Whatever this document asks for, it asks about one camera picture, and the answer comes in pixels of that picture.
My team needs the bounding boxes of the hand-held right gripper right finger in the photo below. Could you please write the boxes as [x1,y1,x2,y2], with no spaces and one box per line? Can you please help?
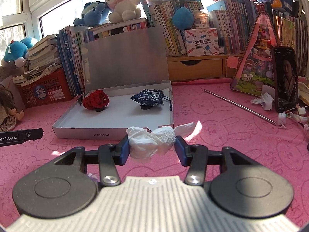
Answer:
[174,135,260,186]

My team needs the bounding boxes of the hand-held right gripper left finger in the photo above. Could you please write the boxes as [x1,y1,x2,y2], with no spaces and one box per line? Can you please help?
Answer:
[52,134,131,187]

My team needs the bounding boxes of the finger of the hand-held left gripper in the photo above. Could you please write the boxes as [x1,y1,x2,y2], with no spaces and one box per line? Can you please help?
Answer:
[23,128,44,142]

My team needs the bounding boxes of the white tissue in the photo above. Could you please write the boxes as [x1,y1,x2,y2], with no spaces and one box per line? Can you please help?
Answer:
[126,122,196,160]

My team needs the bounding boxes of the red crochet pouch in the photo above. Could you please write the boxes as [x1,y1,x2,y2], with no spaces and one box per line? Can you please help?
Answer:
[82,90,110,110]

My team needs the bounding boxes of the blue floral drawstring pouch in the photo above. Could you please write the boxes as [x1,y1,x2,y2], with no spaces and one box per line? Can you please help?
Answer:
[130,89,173,112]

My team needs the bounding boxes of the silver cardboard box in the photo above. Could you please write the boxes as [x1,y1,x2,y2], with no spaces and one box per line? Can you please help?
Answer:
[52,26,174,141]

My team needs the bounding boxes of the brown-haired baby doll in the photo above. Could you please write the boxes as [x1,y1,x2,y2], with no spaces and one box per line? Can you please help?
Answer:
[0,84,25,132]

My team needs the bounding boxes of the pink rabbit print blanket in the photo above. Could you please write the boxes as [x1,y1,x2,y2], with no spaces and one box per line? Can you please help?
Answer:
[0,77,309,225]

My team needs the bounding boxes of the red plastic crate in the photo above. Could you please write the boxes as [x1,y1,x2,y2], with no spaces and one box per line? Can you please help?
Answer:
[16,68,73,109]

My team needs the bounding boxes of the thin metal rod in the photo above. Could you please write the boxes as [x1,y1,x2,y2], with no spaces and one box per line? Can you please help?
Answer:
[203,89,277,125]

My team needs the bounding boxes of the messy stack of books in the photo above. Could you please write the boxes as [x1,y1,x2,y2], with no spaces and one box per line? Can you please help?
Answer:
[11,34,64,87]

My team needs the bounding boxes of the row of blue books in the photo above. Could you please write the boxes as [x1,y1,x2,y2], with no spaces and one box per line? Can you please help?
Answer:
[57,25,91,99]

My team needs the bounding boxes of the wooden drawer unit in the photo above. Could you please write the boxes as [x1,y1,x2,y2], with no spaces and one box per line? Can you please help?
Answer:
[166,53,244,83]

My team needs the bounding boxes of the blue white cat plush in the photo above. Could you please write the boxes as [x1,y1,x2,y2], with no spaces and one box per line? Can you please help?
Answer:
[0,37,39,68]

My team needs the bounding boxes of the white paper origami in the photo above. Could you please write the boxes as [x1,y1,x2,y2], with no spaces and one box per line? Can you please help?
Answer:
[250,84,276,111]

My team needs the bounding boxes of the pink sticky note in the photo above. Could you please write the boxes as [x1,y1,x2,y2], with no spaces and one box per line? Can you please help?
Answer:
[227,56,239,69]

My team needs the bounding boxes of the small white paper carton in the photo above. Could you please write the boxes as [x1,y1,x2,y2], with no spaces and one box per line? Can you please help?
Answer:
[278,112,288,128]

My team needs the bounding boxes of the pink triangular picture book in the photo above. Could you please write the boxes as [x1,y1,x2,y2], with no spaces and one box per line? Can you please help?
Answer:
[229,12,284,96]

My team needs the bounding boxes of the white label printer box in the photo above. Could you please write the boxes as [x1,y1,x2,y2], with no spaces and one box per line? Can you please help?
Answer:
[185,28,220,57]

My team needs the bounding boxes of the flat stack of books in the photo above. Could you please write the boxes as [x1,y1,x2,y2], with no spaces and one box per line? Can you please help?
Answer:
[88,17,149,40]

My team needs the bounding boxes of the row of upright books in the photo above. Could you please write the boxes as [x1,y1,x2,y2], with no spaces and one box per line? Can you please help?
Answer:
[140,0,257,55]

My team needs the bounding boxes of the black smartphone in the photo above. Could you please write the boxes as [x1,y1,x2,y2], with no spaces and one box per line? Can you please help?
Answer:
[271,46,300,113]

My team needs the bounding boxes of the blue fuzzy ball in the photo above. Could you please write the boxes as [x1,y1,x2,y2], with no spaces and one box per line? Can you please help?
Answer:
[172,7,195,29]

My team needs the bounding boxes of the clear round jar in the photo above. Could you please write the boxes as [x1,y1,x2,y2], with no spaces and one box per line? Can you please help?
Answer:
[193,10,210,28]

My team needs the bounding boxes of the blue bear plush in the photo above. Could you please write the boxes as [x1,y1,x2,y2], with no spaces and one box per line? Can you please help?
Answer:
[74,1,109,27]

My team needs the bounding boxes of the pink white sheep plush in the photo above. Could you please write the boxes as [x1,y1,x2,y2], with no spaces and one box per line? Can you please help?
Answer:
[101,0,142,24]

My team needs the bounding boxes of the gold foil bag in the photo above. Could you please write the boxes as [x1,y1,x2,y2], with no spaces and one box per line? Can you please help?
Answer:
[272,9,306,78]

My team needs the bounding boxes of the white window frame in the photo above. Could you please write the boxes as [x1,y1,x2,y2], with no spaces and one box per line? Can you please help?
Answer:
[0,0,114,46]

